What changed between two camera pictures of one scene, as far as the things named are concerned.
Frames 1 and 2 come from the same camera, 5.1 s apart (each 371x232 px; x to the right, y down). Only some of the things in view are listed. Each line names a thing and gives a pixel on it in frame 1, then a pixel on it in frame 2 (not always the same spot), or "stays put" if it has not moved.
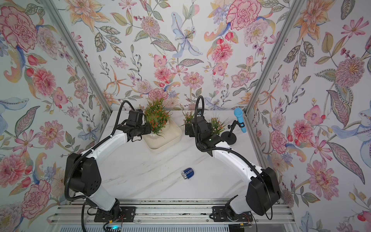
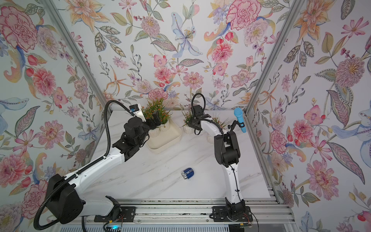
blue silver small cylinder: x=188 y=173 stays put
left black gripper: x=148 y=128 to x=157 y=121
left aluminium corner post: x=78 y=55 stays put
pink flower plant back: x=187 y=121 stays put
